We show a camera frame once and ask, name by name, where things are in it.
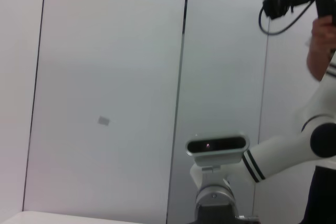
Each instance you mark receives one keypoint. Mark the person's bare forearm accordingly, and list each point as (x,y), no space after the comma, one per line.
(319,64)

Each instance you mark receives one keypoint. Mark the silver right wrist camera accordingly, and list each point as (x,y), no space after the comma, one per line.
(218,146)

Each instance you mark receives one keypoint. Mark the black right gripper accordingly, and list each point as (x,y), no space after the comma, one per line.
(218,216)

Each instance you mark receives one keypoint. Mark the person's bare hand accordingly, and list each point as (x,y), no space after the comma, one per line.
(323,35)

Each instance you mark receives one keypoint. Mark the person's dark clothing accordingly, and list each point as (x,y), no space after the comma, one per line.
(323,195)

